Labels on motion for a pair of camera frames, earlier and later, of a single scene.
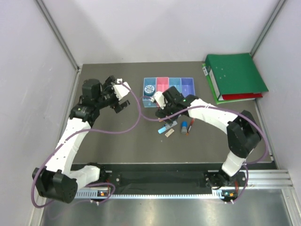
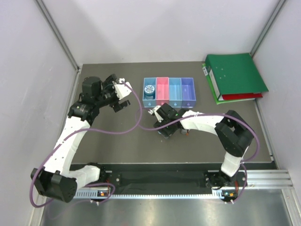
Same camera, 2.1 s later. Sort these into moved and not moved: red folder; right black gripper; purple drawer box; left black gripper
Moved: right black gripper
Not moved: red folder; purple drawer box; left black gripper
